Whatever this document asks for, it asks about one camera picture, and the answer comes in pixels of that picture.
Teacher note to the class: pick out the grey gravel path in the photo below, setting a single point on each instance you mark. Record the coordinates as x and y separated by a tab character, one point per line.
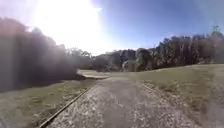
116	106

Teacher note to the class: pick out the timber path edging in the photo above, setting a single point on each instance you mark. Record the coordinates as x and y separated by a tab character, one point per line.
148	87
66	106

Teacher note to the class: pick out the wood of dark trees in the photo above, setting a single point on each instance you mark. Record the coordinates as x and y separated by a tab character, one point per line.
173	53

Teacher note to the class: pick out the wide dry grass field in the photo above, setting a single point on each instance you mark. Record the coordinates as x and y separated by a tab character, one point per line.
180	80

